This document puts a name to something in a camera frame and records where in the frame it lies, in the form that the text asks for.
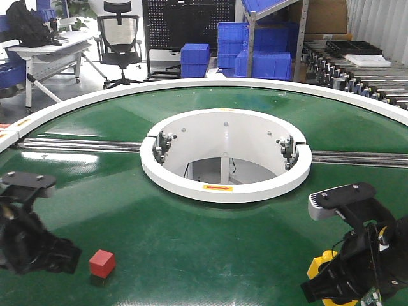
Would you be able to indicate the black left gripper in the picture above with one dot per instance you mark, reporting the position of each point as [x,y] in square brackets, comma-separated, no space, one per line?
[26,245]

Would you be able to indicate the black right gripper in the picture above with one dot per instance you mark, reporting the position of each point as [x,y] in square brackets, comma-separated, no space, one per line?
[381,264]

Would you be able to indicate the yellow toy brick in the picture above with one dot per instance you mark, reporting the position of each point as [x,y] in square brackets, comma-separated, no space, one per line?
[318,263]

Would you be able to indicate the red cube block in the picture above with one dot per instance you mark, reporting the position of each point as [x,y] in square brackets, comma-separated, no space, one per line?
[102,263]

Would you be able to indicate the small blue bin on floor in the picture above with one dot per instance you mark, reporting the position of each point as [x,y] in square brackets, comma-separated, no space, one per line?
[194,60]

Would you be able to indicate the white desk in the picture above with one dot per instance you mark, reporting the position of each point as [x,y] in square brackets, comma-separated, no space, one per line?
[44,62]

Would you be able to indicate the roller conveyor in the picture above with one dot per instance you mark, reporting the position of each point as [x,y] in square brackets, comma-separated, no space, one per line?
[327,69]

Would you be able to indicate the black office chair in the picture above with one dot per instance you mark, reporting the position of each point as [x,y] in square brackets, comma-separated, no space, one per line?
[119,44]

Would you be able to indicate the white foam sheet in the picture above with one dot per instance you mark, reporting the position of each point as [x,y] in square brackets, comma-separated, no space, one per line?
[373,61]

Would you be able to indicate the black backpack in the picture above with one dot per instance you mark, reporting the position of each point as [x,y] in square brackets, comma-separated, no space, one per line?
[26,27]

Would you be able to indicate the black tray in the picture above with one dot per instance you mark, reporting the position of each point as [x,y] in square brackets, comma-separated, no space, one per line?
[353,47]

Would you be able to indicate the stacked blue bins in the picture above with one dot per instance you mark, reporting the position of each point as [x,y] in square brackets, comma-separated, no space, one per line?
[232,55]

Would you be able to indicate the green potted plant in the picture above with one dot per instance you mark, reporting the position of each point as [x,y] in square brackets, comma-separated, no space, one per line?
[78,9]

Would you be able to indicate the black pegboard panel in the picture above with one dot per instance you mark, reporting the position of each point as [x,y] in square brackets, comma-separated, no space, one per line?
[169,25]

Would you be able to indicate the cardboard box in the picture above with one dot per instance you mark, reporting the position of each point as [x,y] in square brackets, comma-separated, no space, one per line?
[326,17]

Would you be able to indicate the metal shelf rack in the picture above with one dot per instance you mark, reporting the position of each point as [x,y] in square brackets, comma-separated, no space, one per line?
[266,35]

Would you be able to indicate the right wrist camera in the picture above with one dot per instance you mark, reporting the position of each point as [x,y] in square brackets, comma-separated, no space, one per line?
[323,204]

